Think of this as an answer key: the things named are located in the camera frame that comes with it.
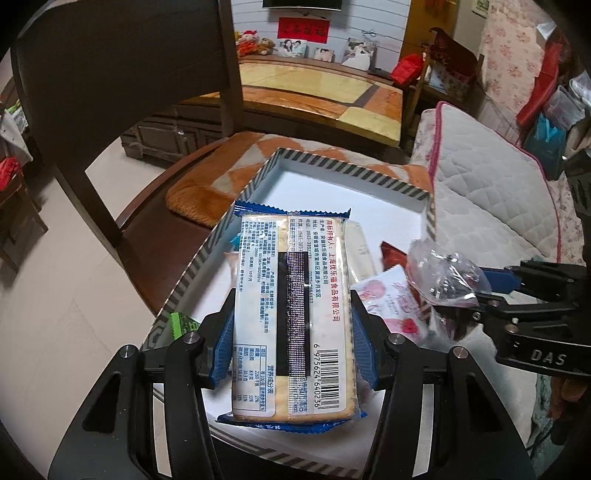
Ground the light green snack packet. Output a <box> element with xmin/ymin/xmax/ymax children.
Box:
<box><xmin>168</xmin><ymin>313</ymin><xmax>201</xmax><ymax>340</ymax></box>

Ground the white cloth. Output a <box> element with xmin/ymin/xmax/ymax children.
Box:
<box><xmin>0</xmin><ymin>104</ymin><xmax>33</xmax><ymax>167</ymax></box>

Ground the striped cardboard box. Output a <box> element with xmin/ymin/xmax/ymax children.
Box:
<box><xmin>141</xmin><ymin>148</ymin><xmax>437</xmax><ymax>464</ymax></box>

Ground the red gift bag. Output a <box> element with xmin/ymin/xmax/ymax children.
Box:
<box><xmin>390</xmin><ymin>53</ymin><xmax>428</xmax><ymax>86</ymax></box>

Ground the long white snack packet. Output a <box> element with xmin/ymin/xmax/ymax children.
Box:
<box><xmin>344</xmin><ymin>220</ymin><xmax>379</xmax><ymax>287</ymax></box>

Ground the black television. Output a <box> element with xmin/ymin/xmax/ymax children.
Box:
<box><xmin>262</xmin><ymin>0</ymin><xmax>343</xmax><ymax>10</ymax></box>

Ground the red paper banner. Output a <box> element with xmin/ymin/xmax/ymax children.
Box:
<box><xmin>278</xmin><ymin>17</ymin><xmax>329</xmax><ymax>42</ymax></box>

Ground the dark wooden stool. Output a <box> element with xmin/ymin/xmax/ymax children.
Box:
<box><xmin>0</xmin><ymin>175</ymin><xmax>49</xmax><ymax>273</ymax></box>

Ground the floral cloth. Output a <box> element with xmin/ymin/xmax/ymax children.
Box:
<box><xmin>480</xmin><ymin>0</ymin><xmax>555</xmax><ymax>121</ymax></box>

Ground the floral storage box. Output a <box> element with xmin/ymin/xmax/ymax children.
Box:
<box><xmin>427</xmin><ymin>28</ymin><xmax>483</xmax><ymax>104</ymax></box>

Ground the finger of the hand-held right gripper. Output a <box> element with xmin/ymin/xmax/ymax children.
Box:
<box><xmin>475</xmin><ymin>296</ymin><xmax>591</xmax><ymax>325</ymax></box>
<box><xmin>475</xmin><ymin>261</ymin><xmax>591</xmax><ymax>303</ymax></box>

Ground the framed couple photo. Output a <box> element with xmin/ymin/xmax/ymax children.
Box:
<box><xmin>277</xmin><ymin>39</ymin><xmax>309</xmax><ymax>58</ymax></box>

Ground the red plush doll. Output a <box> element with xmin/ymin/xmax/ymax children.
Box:
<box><xmin>235</xmin><ymin>30</ymin><xmax>259</xmax><ymax>56</ymax></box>

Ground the red cloth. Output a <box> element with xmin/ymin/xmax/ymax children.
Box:
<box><xmin>0</xmin><ymin>157</ymin><xmax>24</xmax><ymax>190</ymax></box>

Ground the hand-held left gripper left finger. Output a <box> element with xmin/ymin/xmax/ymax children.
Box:
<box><xmin>48</xmin><ymin>295</ymin><xmax>236</xmax><ymax>480</ymax></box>

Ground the large wedding photo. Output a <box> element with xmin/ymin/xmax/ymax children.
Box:
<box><xmin>342</xmin><ymin>38</ymin><xmax>378</xmax><ymax>71</ymax></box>

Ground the black object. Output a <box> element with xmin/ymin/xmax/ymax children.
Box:
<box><xmin>566</xmin><ymin>157</ymin><xmax>591</xmax><ymax>232</ymax></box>

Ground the pink white snack packet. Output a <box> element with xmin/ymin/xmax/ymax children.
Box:
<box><xmin>350</xmin><ymin>270</ymin><xmax>432</xmax><ymax>344</ymax></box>

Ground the blue plastic bag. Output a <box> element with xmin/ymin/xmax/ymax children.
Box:
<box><xmin>524</xmin><ymin>113</ymin><xmax>568</xmax><ymax>181</ymax></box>

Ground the grey quilted mattress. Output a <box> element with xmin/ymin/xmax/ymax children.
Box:
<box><xmin>409</xmin><ymin>102</ymin><xmax>561</xmax><ymax>287</ymax></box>

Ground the dark wooden chair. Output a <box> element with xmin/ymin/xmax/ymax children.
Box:
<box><xmin>9</xmin><ymin>0</ymin><xmax>245</xmax><ymax>296</ymax></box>

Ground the clear bag of dark candies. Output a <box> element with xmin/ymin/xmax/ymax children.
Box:
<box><xmin>409</xmin><ymin>237</ymin><xmax>490</xmax><ymax>308</ymax></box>

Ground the orange plush cushion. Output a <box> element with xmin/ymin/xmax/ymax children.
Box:
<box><xmin>165</xmin><ymin>131</ymin><xmax>432</xmax><ymax>227</ymax></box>

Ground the red plastic basket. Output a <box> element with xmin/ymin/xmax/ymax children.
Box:
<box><xmin>516</xmin><ymin>41</ymin><xmax>573</xmax><ymax>125</ymax></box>

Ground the large blue cracker pack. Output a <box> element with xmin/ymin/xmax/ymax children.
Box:
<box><xmin>216</xmin><ymin>199</ymin><xmax>370</xmax><ymax>437</ymax></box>

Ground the wooden table with yellow top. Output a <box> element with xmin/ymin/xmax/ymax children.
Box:
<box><xmin>121</xmin><ymin>55</ymin><xmax>407</xmax><ymax>162</ymax></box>

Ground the red snack packet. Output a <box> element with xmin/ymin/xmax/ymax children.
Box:
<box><xmin>379</xmin><ymin>241</ymin><xmax>416</xmax><ymax>268</ymax></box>

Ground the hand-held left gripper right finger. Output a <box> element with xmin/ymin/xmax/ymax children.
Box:
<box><xmin>351</xmin><ymin>300</ymin><xmax>539</xmax><ymax>480</ymax></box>

